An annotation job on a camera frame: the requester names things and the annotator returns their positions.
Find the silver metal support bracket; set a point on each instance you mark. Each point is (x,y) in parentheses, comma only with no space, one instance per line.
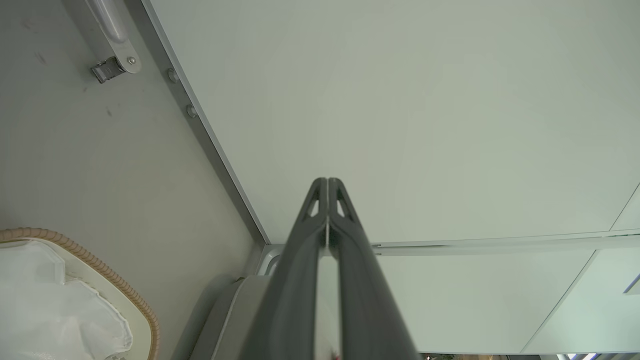
(112,35)

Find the grey aluminium panel edge strip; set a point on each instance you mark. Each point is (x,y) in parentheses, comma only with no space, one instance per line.
(212,155)

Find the white basket liner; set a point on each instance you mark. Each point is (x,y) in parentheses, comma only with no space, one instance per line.
(50,305)

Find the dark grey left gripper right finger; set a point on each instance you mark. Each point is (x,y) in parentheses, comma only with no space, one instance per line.
(365,295)

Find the small silver bolt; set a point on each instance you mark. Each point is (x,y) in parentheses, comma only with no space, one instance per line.
(191,111)
(173,75)

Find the aluminium panel rail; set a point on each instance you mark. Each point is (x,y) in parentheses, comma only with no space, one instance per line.
(500,245)

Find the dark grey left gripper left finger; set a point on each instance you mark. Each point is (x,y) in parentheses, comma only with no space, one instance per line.
(295,290)

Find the wicker rimmed laundry basket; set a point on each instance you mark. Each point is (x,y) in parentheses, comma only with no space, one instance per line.
(127,312)

